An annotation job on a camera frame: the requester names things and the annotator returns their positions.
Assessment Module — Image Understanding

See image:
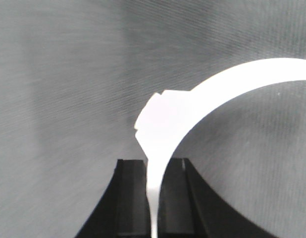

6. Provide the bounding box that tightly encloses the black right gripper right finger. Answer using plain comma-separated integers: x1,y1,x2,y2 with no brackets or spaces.
157,158,272,238

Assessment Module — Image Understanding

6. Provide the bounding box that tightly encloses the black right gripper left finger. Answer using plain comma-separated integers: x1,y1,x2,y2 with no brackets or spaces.
76,159,151,238

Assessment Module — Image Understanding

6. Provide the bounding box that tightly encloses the white curved PVC pipe clamp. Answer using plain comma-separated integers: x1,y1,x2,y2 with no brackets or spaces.
134,58,306,238

